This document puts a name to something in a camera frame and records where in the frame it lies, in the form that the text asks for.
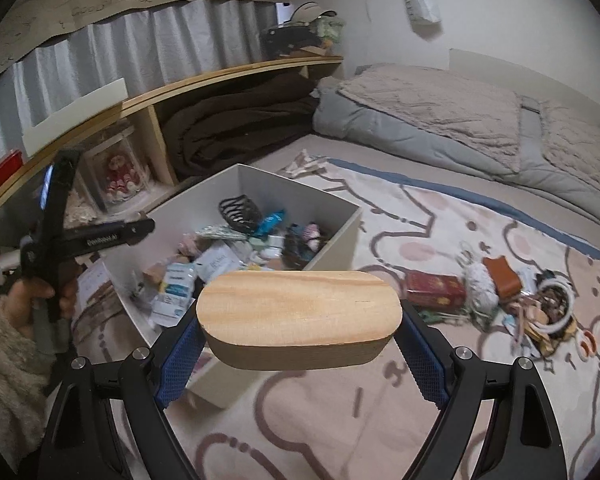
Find beige cap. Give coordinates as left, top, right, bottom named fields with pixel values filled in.
left=292, top=2, right=337, bottom=23

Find white headboard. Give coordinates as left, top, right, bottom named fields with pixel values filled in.
left=450, top=49, right=600, bottom=131

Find white blue packet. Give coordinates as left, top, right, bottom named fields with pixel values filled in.
left=155, top=262, right=198, bottom=311
left=195, top=245, right=241, bottom=281

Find brown leather wallet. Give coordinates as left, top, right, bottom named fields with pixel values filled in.
left=482, top=256, right=522, bottom=301

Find red doll in clear case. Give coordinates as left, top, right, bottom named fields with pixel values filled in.
left=82, top=127, right=151, bottom=211

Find grey curtain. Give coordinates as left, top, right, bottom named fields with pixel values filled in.
left=0, top=0, right=291, bottom=156

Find white booklet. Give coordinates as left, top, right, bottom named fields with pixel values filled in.
left=75, top=262, right=113, bottom=311

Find red cardboard box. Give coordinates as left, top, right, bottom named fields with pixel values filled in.
left=405, top=270, right=466, bottom=308

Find small red white scissors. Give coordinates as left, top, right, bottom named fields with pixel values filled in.
left=577, top=329, right=599, bottom=356

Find grey quilt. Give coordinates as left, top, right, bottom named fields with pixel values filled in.
left=312, top=65, right=600, bottom=236

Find silver crumpled wrapper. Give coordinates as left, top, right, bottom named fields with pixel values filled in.
left=462, top=260, right=496, bottom=328

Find beige bed mattress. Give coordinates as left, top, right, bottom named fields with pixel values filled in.
left=260, top=132, right=600, bottom=271

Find red dress doll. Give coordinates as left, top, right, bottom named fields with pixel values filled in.
left=104, top=154, right=141, bottom=202

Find blue wrapper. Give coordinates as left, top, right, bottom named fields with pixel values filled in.
left=254, top=210, right=286, bottom=238

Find dark plush toy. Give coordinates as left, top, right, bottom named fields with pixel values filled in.
left=285, top=222, right=331, bottom=266

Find white ring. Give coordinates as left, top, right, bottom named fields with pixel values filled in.
left=534, top=280, right=576, bottom=335

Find brown blanket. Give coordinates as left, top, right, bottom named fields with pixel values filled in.
left=160, top=72, right=321, bottom=176

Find white board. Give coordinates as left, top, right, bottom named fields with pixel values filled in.
left=22, top=79, right=126, bottom=158

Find black bag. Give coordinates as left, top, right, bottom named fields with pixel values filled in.
left=260, top=25, right=321, bottom=56

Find black hair claw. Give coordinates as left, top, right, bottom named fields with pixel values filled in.
left=219, top=195, right=263, bottom=233

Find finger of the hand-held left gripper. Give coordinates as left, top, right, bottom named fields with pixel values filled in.
left=65, top=217, right=156, bottom=257
left=32, top=149, right=84, bottom=266

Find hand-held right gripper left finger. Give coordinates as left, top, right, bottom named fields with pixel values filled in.
left=40, top=316, right=209, bottom=480

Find red storage box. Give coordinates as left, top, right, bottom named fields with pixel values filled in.
left=0, top=149, right=23, bottom=188

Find white storage box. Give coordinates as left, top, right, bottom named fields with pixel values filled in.
left=102, top=162, right=363, bottom=408

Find beige quilted blanket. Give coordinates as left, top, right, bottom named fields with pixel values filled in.
left=520, top=100, right=600, bottom=206
left=337, top=66, right=523, bottom=176

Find wooden shelf unit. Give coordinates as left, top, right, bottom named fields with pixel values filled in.
left=0, top=55, right=343, bottom=221

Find person's left forearm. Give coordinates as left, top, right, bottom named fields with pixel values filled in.
left=0, top=312, right=56, bottom=461

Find person's left hand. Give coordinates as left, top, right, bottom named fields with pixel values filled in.
left=2, top=279, right=79, bottom=334

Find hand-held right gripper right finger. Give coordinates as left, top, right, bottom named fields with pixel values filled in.
left=393, top=304, right=567, bottom=480

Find light wooden block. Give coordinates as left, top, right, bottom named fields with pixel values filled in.
left=196, top=270, right=403, bottom=372

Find pink plastic ring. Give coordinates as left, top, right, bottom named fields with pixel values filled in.
left=510, top=300, right=541, bottom=341

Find patterned flat pack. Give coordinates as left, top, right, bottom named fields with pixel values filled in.
left=195, top=224, right=246, bottom=241

